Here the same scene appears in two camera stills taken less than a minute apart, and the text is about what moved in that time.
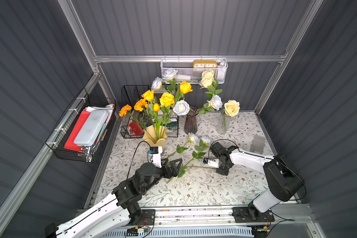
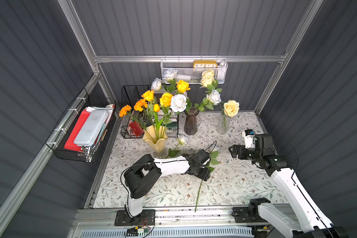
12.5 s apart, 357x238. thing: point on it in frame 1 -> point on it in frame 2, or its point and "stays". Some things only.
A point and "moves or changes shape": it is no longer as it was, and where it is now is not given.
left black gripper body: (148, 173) -> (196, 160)
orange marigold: (140, 104) stays
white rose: (214, 102) moves or changes shape
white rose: (156, 83) stays
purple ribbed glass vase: (191, 120) stays
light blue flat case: (90, 130) stays
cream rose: (207, 76) stays
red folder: (70, 144) stays
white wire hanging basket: (190, 69) stays
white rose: (192, 138) -> (182, 140)
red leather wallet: (137, 128) stays
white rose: (201, 150) -> (178, 103)
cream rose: (232, 107) stays
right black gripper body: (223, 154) -> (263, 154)
